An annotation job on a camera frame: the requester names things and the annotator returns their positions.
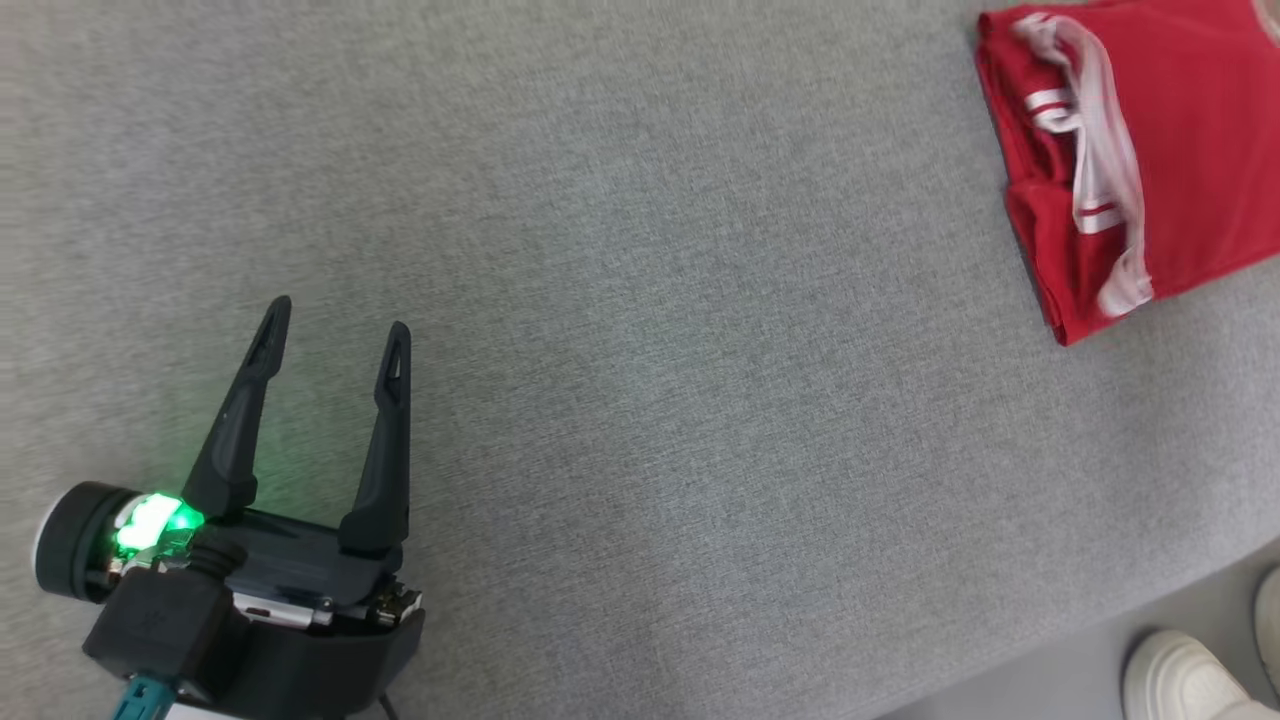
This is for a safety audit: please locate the red white number 23 jersey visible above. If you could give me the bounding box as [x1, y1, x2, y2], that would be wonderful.
[975, 0, 1280, 348]

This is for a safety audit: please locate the grey fabric sofa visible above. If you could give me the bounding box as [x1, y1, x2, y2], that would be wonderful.
[0, 0, 1280, 720]

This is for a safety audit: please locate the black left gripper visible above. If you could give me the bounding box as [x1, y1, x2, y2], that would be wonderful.
[35, 295, 427, 720]

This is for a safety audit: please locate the teal left camera cable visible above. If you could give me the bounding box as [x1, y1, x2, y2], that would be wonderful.
[110, 675, 167, 720]

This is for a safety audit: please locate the white sneaker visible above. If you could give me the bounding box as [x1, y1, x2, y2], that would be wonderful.
[1254, 567, 1280, 693]
[1122, 629, 1280, 720]

